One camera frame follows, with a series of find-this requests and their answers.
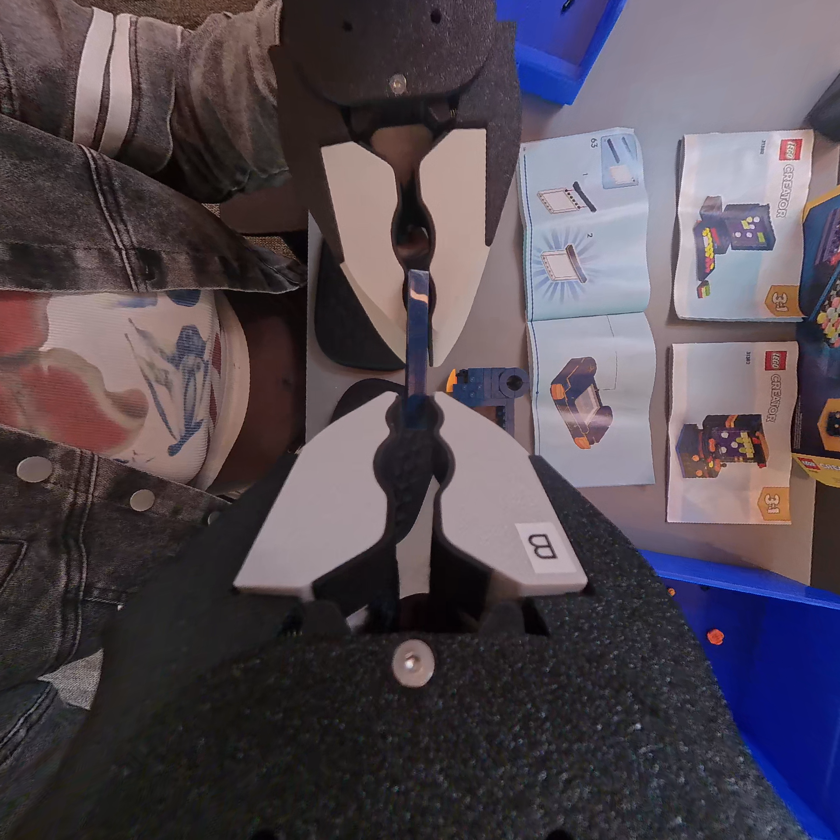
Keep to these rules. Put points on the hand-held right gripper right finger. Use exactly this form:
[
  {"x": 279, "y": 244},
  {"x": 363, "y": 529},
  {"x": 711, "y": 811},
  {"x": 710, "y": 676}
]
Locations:
[{"x": 492, "y": 505}]

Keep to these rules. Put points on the yellow blue brick set box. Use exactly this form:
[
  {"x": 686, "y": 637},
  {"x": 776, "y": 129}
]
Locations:
[{"x": 820, "y": 275}]

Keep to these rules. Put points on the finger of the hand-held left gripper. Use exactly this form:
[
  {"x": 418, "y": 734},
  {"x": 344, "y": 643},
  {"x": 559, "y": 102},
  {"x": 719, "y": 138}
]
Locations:
[
  {"x": 459, "y": 216},
  {"x": 361, "y": 216}
]

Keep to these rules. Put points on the orange round brick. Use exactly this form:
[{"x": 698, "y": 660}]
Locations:
[{"x": 714, "y": 635}]

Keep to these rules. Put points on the person's left forearm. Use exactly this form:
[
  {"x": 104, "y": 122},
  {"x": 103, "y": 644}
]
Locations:
[{"x": 164, "y": 85}]

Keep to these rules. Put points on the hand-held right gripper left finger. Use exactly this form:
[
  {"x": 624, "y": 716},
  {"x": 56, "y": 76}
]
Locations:
[{"x": 328, "y": 518}]

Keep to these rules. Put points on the arcade cover instruction booklet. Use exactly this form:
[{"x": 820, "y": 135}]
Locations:
[{"x": 728, "y": 394}]

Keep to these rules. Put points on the dark blue brick console model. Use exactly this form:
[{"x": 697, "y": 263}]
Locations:
[{"x": 485, "y": 387}]

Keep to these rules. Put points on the large blue plastic bin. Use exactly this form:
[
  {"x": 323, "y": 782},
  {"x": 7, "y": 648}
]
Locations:
[{"x": 787, "y": 689}]

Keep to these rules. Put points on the dark blue brick plate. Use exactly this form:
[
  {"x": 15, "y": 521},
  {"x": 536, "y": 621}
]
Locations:
[{"x": 418, "y": 341}]

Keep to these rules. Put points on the blue plastic bin with divider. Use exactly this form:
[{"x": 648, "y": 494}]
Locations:
[{"x": 558, "y": 46}]

